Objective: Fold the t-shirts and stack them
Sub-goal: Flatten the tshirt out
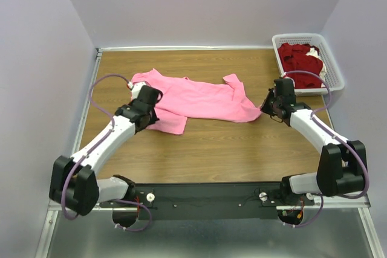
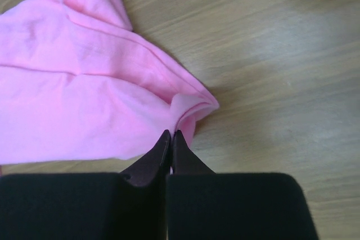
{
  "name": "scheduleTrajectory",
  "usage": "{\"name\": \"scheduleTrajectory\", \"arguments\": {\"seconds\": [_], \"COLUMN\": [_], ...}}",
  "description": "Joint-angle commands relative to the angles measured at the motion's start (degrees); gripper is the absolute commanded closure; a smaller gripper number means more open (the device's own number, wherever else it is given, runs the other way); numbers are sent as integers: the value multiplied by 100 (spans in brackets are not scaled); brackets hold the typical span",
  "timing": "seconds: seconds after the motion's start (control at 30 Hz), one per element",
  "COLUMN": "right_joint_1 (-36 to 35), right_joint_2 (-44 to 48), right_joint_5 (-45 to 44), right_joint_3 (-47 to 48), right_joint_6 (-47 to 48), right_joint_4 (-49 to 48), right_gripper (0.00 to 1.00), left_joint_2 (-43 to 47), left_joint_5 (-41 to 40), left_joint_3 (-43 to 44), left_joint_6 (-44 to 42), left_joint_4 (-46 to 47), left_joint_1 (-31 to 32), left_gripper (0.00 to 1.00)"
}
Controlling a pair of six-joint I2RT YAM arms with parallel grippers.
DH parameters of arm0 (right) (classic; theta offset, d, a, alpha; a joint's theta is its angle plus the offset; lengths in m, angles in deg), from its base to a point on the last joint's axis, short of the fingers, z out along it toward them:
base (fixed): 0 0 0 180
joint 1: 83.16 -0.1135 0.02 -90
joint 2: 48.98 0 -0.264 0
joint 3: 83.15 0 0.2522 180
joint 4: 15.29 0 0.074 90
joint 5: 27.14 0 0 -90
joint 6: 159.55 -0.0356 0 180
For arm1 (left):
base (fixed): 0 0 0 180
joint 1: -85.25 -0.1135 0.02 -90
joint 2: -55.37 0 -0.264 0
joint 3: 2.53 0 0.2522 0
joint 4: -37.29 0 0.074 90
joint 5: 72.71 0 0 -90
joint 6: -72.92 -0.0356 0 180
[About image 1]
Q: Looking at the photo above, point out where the pink t shirt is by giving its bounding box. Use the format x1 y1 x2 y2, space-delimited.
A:
131 69 261 135

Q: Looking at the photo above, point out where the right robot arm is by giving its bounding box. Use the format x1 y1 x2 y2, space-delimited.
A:
261 78 369 205

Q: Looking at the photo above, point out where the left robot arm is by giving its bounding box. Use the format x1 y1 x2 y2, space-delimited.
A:
49 82 163 216

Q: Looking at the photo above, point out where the red t shirt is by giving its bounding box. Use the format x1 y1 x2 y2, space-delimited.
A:
278 43 322 89

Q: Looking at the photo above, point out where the white plastic basket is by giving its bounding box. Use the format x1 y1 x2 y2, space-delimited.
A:
272 33 345 95

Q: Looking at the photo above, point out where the white cloth in basket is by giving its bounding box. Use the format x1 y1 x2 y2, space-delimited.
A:
306 47 327 81

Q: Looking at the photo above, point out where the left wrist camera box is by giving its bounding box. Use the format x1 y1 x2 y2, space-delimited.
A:
127 81 149 98

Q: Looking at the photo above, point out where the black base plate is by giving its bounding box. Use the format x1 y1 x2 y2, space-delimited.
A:
100 181 314 223

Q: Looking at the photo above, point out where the aluminium frame rail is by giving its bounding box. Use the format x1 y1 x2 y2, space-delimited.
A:
48 182 370 211

